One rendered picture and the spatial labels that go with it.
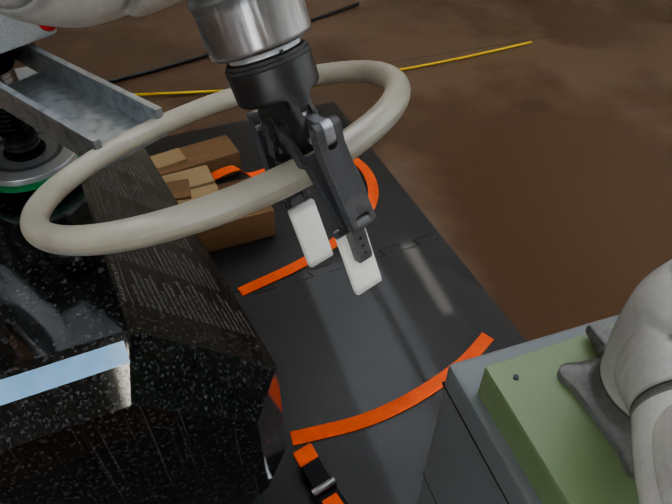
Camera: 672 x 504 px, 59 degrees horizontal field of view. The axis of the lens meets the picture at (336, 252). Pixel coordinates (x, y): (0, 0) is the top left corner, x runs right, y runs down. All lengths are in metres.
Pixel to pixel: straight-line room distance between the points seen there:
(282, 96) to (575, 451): 0.62
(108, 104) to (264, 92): 0.61
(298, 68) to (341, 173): 0.09
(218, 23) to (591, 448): 0.70
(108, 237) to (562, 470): 0.63
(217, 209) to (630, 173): 2.62
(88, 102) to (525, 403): 0.85
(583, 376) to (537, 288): 1.39
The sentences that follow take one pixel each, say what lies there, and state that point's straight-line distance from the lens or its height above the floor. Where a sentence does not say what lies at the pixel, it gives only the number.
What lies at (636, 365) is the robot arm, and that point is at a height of 1.05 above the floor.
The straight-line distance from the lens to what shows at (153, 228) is 0.55.
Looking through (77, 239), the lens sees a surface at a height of 1.24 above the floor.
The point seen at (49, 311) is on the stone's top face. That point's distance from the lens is 1.12.
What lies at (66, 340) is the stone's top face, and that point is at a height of 0.84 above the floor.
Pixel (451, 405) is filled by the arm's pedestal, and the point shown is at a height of 0.73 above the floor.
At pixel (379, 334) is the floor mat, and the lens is 2.03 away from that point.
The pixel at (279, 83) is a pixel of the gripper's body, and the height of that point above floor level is 1.38.
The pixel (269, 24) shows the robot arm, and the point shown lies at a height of 1.43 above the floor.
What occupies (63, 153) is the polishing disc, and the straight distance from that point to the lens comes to 1.38.
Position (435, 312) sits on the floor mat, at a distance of 2.12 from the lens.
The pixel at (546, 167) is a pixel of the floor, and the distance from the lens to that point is 2.91.
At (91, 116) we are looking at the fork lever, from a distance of 1.07.
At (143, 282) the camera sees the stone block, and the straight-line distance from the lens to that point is 1.18.
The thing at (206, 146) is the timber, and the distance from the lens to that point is 2.72.
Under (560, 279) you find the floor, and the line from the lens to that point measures 2.37.
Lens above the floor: 1.61
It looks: 44 degrees down
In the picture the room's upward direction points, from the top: straight up
